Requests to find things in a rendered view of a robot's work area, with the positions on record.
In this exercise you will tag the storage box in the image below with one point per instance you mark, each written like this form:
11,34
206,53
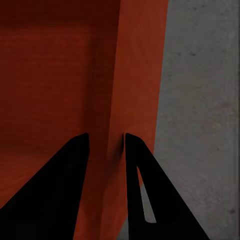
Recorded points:
70,67

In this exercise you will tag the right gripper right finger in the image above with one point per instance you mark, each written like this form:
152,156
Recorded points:
174,220

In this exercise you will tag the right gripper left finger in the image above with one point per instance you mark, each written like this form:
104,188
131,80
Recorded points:
46,208

